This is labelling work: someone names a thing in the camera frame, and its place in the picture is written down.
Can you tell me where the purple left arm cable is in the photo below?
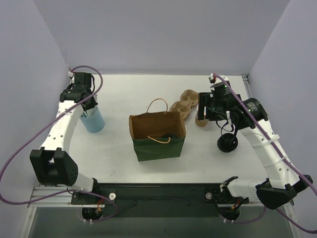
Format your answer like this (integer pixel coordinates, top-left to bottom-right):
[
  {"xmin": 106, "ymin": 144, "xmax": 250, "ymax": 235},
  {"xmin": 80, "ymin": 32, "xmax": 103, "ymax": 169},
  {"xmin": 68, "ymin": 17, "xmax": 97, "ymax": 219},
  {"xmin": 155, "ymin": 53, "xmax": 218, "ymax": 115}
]
[{"xmin": 0, "ymin": 65, "xmax": 119, "ymax": 221}]

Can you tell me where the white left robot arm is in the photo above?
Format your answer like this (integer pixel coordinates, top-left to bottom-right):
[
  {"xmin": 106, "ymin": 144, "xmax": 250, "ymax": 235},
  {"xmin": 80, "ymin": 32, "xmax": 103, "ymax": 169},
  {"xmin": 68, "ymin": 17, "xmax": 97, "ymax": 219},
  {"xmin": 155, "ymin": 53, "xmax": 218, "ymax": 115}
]
[{"xmin": 30, "ymin": 72, "xmax": 105, "ymax": 204}]

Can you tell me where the aluminium frame rail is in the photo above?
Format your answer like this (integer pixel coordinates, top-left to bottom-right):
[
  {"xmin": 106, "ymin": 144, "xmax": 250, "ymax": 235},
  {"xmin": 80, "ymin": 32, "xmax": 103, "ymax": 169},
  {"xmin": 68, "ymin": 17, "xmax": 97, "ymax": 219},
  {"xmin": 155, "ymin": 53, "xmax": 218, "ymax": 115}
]
[{"xmin": 28, "ymin": 186, "xmax": 72, "ymax": 207}]

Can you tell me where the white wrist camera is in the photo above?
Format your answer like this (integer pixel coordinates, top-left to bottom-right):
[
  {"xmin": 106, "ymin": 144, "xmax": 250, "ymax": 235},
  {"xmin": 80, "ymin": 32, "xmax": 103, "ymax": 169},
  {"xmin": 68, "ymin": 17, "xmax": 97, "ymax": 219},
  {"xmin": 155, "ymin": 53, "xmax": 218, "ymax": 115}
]
[
  {"xmin": 67, "ymin": 71, "xmax": 74, "ymax": 84},
  {"xmin": 209, "ymin": 73, "xmax": 229, "ymax": 85}
]

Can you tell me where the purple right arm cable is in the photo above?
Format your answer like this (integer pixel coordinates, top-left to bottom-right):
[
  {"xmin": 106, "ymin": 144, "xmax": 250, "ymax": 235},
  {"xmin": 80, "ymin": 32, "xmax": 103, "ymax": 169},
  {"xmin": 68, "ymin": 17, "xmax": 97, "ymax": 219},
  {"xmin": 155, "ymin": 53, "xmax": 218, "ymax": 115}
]
[{"xmin": 214, "ymin": 73, "xmax": 317, "ymax": 234}]

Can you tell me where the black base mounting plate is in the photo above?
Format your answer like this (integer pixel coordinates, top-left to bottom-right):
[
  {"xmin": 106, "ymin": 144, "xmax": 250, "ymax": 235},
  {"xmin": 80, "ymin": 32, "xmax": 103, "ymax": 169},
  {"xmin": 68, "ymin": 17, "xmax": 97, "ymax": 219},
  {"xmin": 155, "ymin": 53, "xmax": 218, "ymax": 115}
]
[{"xmin": 71, "ymin": 182, "xmax": 251, "ymax": 219}]

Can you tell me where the green paper bag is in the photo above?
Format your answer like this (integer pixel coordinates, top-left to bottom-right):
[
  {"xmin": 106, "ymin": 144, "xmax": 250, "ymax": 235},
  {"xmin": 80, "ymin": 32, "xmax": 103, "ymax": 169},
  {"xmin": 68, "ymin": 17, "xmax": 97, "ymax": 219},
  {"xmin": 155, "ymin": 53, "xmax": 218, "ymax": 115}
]
[{"xmin": 129, "ymin": 107, "xmax": 186, "ymax": 162}]

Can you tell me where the stack of paper cups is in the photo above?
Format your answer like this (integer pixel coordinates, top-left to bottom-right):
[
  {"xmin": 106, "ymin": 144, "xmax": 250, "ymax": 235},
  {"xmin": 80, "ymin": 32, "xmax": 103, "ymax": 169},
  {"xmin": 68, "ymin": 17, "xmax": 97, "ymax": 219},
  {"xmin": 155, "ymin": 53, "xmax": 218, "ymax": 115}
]
[{"xmin": 195, "ymin": 106, "xmax": 209, "ymax": 127}]

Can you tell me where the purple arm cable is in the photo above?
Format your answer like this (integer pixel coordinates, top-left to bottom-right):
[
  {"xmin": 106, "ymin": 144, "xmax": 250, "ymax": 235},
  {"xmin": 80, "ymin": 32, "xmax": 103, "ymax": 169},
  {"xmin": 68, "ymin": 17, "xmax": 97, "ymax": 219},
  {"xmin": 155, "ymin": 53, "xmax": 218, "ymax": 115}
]
[
  {"xmin": 214, "ymin": 73, "xmax": 317, "ymax": 234},
  {"xmin": 0, "ymin": 65, "xmax": 119, "ymax": 221}
]

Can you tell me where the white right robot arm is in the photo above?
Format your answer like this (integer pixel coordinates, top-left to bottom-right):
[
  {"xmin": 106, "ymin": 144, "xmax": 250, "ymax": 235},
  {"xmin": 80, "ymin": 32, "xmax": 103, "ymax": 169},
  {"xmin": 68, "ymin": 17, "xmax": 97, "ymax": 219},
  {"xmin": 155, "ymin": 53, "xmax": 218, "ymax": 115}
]
[{"xmin": 196, "ymin": 83, "xmax": 313, "ymax": 210}]

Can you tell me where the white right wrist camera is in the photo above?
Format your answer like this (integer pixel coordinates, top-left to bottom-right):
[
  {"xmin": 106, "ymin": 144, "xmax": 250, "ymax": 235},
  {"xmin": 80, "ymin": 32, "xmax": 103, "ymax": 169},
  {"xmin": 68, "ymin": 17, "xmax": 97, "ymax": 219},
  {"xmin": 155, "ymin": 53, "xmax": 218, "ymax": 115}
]
[{"xmin": 209, "ymin": 73, "xmax": 229, "ymax": 85}]

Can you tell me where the blue straw holder cup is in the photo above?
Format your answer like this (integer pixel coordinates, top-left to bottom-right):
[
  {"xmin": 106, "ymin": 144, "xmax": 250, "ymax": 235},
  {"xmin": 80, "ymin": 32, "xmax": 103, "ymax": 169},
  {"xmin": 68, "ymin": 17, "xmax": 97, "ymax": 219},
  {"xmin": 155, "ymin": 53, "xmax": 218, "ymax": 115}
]
[{"xmin": 80, "ymin": 107, "xmax": 105, "ymax": 133}]

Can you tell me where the black plastic cup lid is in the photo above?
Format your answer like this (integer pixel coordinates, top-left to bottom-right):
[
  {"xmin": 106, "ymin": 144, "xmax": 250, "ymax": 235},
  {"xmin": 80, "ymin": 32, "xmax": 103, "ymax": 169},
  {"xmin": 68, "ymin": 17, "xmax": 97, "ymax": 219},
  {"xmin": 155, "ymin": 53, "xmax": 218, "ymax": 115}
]
[{"xmin": 162, "ymin": 133, "xmax": 178, "ymax": 139}]

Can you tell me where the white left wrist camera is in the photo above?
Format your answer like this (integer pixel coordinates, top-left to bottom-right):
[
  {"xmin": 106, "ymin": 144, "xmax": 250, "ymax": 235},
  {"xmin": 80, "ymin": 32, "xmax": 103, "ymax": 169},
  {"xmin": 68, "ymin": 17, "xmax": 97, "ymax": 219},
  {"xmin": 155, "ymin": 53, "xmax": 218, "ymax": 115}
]
[{"xmin": 67, "ymin": 71, "xmax": 74, "ymax": 84}]

